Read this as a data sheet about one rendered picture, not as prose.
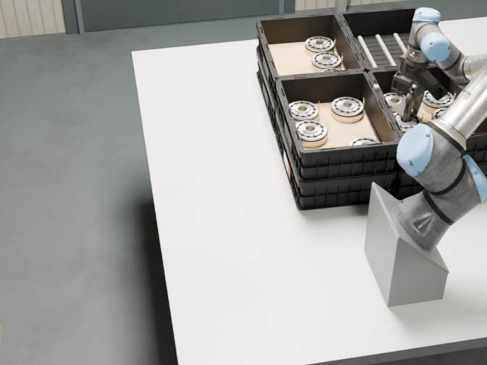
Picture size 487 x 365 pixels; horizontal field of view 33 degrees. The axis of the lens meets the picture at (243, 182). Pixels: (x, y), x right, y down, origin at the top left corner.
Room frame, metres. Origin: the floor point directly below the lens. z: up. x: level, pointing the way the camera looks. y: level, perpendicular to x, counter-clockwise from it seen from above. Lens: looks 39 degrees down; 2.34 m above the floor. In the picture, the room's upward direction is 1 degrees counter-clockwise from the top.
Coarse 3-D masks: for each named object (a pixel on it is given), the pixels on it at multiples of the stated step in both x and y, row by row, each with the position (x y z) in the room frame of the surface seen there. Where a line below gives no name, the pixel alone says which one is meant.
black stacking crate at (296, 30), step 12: (264, 24) 2.62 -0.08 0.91; (276, 24) 2.62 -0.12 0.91; (288, 24) 2.63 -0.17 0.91; (300, 24) 2.64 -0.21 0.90; (312, 24) 2.64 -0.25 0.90; (324, 24) 2.65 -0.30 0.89; (336, 24) 2.61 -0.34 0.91; (276, 36) 2.62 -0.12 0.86; (288, 36) 2.63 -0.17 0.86; (300, 36) 2.64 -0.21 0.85; (312, 36) 2.64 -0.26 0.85; (324, 36) 2.65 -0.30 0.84; (336, 36) 2.60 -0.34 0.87; (336, 48) 2.59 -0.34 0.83; (348, 48) 2.45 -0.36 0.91; (264, 60) 2.46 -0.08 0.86; (348, 60) 2.44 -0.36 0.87; (276, 96) 2.26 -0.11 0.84
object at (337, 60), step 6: (318, 54) 2.49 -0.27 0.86; (330, 54) 2.49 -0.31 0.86; (336, 54) 2.49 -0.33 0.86; (312, 60) 2.45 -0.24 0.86; (318, 60) 2.45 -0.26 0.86; (336, 60) 2.46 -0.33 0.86; (318, 66) 2.42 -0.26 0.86; (324, 66) 2.41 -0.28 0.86; (330, 66) 2.41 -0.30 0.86; (336, 66) 2.42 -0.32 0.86
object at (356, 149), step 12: (348, 72) 2.26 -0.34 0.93; (360, 72) 2.26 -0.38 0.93; (276, 84) 2.21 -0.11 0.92; (372, 84) 2.19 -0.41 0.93; (288, 108) 2.06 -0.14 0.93; (384, 108) 2.06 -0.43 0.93; (288, 120) 2.01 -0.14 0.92; (396, 132) 1.93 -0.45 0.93; (300, 144) 1.88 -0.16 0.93; (372, 144) 1.88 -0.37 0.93; (384, 144) 1.88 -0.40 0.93; (396, 144) 1.88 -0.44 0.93; (300, 156) 1.85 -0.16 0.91; (312, 156) 1.84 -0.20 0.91; (324, 156) 1.85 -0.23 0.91
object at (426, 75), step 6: (414, 72) 2.12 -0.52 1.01; (420, 72) 2.11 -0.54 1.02; (426, 72) 2.12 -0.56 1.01; (420, 78) 2.10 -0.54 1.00; (426, 78) 2.10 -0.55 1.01; (432, 78) 2.11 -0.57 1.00; (426, 84) 2.09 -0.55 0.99; (432, 84) 2.08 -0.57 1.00; (438, 84) 2.10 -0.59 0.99; (432, 90) 2.07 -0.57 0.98; (438, 90) 2.07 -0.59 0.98; (444, 90) 2.08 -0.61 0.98; (438, 96) 2.05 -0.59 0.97
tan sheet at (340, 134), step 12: (324, 108) 2.21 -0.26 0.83; (324, 120) 2.14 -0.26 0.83; (336, 120) 2.14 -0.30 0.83; (360, 120) 2.14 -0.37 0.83; (336, 132) 2.07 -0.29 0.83; (348, 132) 2.07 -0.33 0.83; (360, 132) 2.07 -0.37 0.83; (372, 132) 2.07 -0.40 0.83; (324, 144) 2.01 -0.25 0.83; (336, 144) 2.01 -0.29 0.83; (348, 144) 2.01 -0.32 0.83
